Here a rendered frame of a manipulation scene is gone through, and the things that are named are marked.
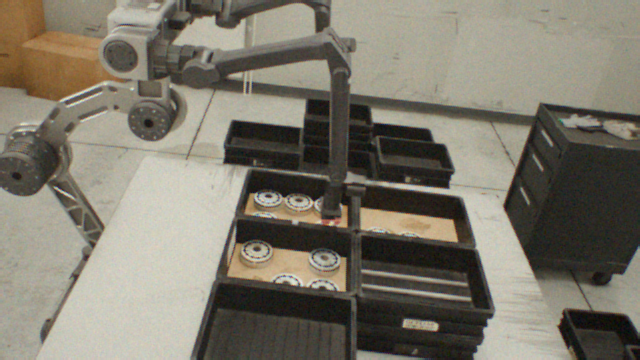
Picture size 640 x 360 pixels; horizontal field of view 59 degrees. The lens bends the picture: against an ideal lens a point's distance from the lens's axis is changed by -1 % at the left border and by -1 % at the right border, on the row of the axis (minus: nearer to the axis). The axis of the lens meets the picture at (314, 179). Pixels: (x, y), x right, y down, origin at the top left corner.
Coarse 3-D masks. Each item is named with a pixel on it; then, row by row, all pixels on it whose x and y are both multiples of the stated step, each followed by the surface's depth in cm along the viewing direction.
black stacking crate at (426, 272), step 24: (384, 240) 184; (384, 264) 188; (408, 264) 188; (432, 264) 188; (456, 264) 187; (408, 288) 179; (432, 288) 181; (456, 288) 182; (480, 288) 172; (360, 312) 164; (384, 312) 163; (408, 312) 163; (480, 336) 166
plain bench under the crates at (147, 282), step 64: (128, 192) 226; (192, 192) 231; (448, 192) 255; (128, 256) 195; (192, 256) 199; (512, 256) 221; (64, 320) 168; (128, 320) 171; (192, 320) 174; (512, 320) 191
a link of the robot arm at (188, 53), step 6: (186, 48) 153; (192, 48) 153; (180, 54) 150; (186, 54) 151; (192, 54) 152; (198, 54) 153; (204, 54) 153; (210, 54) 155; (180, 60) 151; (186, 60) 151; (204, 60) 152; (210, 60) 154; (180, 66) 153
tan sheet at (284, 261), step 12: (276, 252) 186; (288, 252) 187; (300, 252) 187; (240, 264) 179; (276, 264) 181; (288, 264) 182; (300, 264) 182; (240, 276) 174; (252, 276) 175; (264, 276) 176; (300, 276) 178; (312, 276) 178; (336, 276) 180
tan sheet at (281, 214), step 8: (248, 200) 209; (248, 208) 205; (312, 208) 209; (344, 208) 212; (280, 216) 203; (288, 216) 203; (304, 216) 205; (312, 216) 205; (344, 216) 208; (344, 224) 203
